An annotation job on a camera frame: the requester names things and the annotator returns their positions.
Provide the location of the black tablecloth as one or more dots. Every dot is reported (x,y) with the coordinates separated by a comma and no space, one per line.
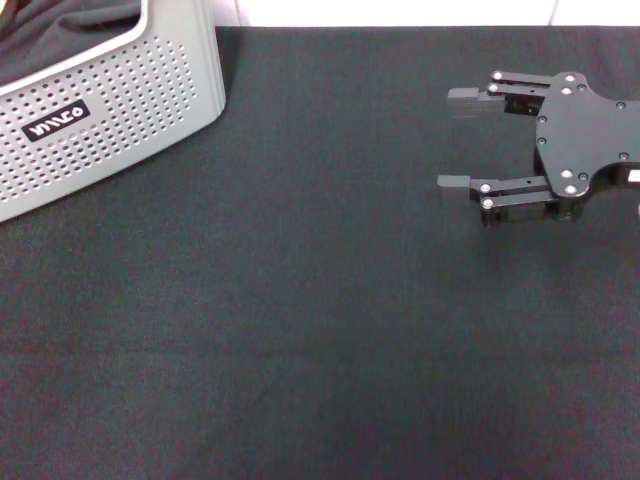
(300,325)

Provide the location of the black cloth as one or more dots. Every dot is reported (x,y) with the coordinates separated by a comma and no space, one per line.
(65,30)

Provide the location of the grey perforated storage box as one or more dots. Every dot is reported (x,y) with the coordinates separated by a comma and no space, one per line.
(125,100)

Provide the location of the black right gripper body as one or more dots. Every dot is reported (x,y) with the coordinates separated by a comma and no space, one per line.
(580,135)

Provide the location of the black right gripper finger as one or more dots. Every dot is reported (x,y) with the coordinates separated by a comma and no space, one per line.
(465,102)
(452,187)

